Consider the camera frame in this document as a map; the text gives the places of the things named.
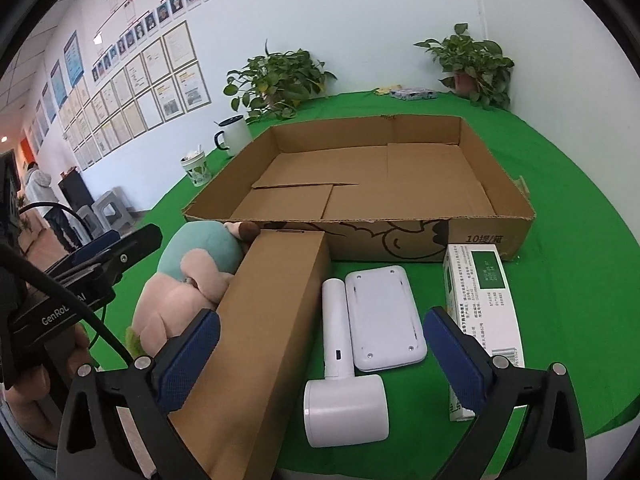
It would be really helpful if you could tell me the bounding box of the green table cloth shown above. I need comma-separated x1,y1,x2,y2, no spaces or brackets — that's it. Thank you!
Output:
85,91,637,480

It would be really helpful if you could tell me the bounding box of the thin black cable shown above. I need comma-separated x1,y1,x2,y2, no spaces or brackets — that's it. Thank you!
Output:
17,201,108,326

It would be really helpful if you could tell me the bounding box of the pink and teal plush toy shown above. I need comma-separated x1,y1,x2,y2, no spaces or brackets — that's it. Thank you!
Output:
125,220,261,356

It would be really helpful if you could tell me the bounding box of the black cabinet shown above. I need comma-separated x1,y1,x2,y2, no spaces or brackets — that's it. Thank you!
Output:
58,170,94,208

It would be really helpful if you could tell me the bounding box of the grey plastic stool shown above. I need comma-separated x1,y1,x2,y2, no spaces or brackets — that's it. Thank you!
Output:
92,187,133,233

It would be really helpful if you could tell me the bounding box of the leaf print paper cup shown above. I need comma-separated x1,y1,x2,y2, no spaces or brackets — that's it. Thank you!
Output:
181,146,212,187

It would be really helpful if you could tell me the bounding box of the white handheld hair dryer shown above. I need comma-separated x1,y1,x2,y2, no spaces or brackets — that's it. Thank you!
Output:
303,277,390,448

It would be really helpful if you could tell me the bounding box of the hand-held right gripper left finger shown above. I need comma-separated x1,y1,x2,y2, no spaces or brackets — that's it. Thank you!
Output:
55,308,236,480

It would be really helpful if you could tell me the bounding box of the bushy green potted plant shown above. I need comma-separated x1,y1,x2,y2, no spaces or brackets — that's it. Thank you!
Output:
223,40,338,123

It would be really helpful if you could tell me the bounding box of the green plant in pink pot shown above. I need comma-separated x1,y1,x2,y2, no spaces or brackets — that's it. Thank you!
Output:
413,22,516,111

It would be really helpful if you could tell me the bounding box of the person's left hand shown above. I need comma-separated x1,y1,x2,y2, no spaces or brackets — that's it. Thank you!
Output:
5,324,93,443

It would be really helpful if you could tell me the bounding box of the large cardboard tray box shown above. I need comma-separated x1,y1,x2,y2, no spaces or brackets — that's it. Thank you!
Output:
181,115,537,263

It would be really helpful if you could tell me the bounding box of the blue wall poster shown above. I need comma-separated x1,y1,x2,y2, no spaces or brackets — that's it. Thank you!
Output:
40,81,57,124
63,30,84,87
50,60,67,109

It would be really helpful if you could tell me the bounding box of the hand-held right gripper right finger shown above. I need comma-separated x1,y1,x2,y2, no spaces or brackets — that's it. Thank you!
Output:
422,306,588,480

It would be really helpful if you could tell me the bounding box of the white flat rounded device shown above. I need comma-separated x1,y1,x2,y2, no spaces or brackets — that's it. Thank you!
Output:
345,265,428,372

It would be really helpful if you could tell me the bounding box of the wall of framed certificates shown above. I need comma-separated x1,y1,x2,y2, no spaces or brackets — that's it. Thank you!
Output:
30,20,213,171

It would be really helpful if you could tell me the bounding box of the white mug with black handle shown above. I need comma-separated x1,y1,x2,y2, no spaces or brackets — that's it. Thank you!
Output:
214,116,252,158

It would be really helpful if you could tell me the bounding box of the thick black cable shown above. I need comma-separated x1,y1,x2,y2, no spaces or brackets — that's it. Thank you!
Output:
0,245,137,363

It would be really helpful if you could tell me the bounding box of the white and green carton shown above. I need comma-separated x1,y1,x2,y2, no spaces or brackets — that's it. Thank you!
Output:
442,243,526,422

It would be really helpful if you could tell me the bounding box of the silver snack packet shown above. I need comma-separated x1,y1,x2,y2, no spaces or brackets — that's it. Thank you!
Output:
390,87,437,102

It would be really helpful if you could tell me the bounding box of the person's left forearm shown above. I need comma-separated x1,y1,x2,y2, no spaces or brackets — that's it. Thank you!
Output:
0,395,58,480

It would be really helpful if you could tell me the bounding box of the row of portrait photos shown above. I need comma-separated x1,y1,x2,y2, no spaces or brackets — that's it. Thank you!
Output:
92,0,306,83

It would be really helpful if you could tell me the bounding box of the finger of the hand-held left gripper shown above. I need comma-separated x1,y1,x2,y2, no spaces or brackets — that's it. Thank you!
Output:
100,224,164,286
47,231,121,273

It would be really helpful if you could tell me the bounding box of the long cardboard box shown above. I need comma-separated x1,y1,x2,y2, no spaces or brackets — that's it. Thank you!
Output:
167,230,332,480

